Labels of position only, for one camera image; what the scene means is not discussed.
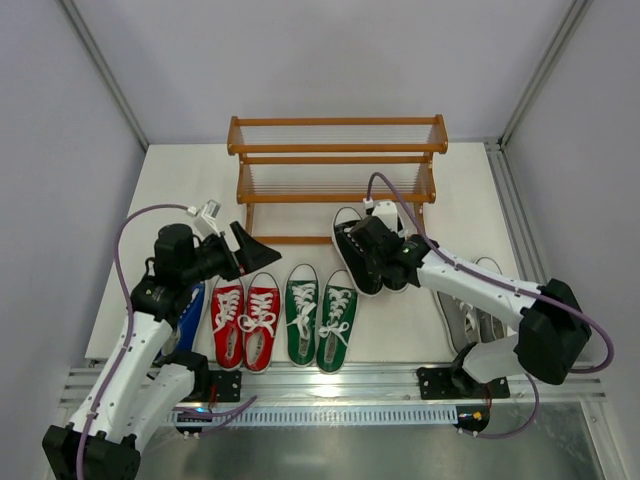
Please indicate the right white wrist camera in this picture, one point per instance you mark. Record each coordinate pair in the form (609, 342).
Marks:
(387, 212)

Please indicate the wooden shoe shelf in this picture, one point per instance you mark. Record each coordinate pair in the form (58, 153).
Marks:
(305, 161)

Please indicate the black sneaker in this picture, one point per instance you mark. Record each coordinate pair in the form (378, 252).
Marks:
(397, 282)
(366, 283)

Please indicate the left red sneaker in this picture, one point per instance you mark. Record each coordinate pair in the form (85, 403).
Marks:
(227, 305)

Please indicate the aluminium right side rail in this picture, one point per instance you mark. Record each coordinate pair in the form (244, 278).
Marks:
(527, 254)

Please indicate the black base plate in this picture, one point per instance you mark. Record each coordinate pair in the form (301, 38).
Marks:
(225, 386)
(447, 383)

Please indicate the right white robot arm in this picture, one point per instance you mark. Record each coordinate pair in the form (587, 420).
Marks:
(549, 328)

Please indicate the red sneaker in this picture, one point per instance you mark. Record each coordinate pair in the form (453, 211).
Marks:
(227, 305)
(259, 323)

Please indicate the aluminium corner post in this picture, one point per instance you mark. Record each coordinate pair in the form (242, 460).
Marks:
(99, 62)
(558, 43)

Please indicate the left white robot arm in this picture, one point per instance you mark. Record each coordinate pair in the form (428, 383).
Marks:
(106, 437)

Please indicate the slotted grey cable duct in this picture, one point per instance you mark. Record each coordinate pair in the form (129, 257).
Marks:
(316, 415)

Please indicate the left blue sneaker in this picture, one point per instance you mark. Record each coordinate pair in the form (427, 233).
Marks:
(183, 337)

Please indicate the left aluminium corner post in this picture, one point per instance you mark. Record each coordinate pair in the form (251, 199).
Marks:
(99, 62)

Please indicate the right aluminium corner post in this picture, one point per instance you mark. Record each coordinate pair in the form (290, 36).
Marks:
(558, 43)

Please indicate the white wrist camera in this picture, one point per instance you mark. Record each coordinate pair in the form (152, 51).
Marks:
(387, 212)
(204, 218)

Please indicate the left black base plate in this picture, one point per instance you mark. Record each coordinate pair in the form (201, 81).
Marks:
(225, 386)

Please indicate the green sneaker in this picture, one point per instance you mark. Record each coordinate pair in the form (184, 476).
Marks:
(301, 300)
(339, 306)

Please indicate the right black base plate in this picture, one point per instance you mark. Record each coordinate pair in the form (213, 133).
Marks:
(447, 383)

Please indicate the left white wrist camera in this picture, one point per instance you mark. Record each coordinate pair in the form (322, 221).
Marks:
(204, 218)

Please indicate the grey sneaker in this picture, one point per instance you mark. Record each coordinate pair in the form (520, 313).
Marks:
(491, 326)
(459, 321)

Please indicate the right red sneaker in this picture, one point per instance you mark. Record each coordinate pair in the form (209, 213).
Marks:
(259, 323)

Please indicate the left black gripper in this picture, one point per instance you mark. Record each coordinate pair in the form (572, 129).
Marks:
(235, 258)

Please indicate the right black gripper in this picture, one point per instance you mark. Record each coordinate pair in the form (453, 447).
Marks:
(370, 240)

